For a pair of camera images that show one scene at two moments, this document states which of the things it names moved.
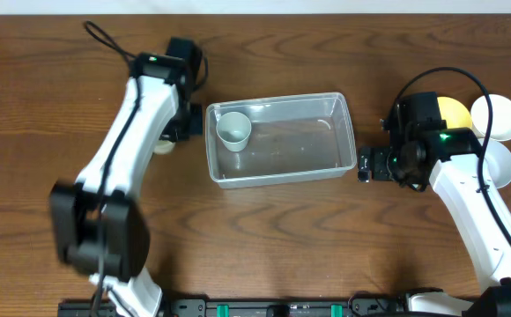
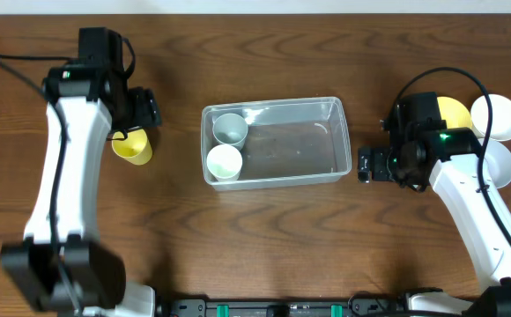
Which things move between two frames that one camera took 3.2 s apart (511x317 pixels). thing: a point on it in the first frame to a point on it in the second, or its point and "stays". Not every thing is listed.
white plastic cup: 164,147 to 224,162
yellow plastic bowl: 455,115 stays
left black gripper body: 195,119 to 145,108
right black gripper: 366,163 stays
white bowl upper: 507,119 stays
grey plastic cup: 233,129 stays
